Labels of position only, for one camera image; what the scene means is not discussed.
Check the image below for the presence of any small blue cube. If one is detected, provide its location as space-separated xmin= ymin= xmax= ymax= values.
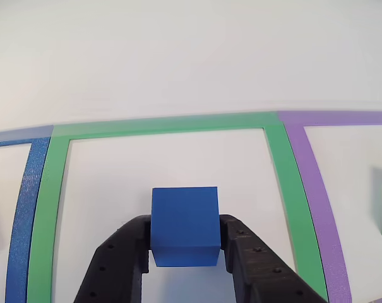
xmin=150 ymin=186 xmax=222 ymax=268

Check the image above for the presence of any green square frame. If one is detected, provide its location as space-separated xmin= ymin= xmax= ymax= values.
xmin=26 ymin=112 xmax=329 ymax=303

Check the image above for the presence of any purple square frame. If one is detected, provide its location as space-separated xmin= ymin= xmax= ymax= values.
xmin=277 ymin=110 xmax=382 ymax=303

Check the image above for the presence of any blue square frame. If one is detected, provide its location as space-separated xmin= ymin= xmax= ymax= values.
xmin=0 ymin=124 xmax=55 ymax=303

